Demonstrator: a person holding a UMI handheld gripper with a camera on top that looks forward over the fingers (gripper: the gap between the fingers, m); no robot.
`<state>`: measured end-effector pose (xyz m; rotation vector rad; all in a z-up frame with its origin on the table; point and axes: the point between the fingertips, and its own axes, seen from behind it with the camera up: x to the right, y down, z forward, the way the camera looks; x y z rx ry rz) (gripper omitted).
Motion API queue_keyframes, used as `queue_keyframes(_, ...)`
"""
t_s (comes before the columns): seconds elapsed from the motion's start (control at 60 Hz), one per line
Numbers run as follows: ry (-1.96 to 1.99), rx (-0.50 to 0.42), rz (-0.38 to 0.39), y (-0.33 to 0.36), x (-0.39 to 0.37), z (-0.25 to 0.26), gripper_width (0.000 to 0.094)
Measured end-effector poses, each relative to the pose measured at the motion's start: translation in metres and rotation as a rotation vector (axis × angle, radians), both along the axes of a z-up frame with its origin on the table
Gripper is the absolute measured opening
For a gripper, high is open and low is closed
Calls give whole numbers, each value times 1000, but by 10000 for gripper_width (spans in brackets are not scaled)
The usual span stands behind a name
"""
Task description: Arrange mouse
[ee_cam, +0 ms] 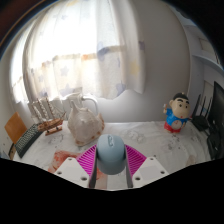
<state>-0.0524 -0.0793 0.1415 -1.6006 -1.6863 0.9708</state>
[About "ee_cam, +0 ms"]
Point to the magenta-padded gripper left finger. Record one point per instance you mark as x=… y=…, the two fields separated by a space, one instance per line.
x=85 y=161

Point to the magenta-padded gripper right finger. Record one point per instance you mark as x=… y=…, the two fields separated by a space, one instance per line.
x=136 y=161

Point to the light blue computer mouse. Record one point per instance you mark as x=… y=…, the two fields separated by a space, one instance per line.
x=110 y=155

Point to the red printed mouse pad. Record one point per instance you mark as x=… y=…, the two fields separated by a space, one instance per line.
x=61 y=160

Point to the white printed tablecloth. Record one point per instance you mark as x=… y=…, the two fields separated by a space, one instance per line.
x=150 y=140

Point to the large white conch shell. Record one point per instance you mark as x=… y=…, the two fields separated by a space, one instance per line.
x=85 y=126

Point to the wooden sailing ship model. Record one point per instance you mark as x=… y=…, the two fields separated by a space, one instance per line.
x=50 y=125

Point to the black computer keyboard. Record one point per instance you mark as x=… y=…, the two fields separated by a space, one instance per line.
x=27 y=140

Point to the cartoon boy figurine clock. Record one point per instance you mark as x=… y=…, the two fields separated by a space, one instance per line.
x=176 y=113

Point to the black router with antennas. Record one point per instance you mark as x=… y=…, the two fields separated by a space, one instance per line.
x=201 y=121

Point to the wooden chair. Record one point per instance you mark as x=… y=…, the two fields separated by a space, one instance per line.
x=14 y=128

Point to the sheer star-print curtain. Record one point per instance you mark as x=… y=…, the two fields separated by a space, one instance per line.
x=83 y=43

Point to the white wall shelf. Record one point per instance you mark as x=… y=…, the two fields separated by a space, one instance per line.
x=210 y=61

